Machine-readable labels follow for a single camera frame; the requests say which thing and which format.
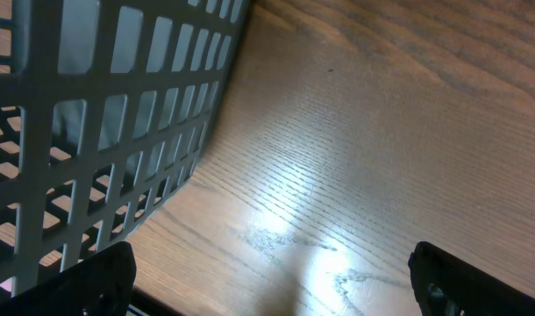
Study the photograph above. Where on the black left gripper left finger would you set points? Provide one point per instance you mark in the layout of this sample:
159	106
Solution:
99	286

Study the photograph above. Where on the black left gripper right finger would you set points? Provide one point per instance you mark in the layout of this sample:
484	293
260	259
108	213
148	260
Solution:
443	284

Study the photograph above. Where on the grey plastic mesh basket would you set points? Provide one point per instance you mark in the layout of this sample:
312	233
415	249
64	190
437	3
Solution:
105	108

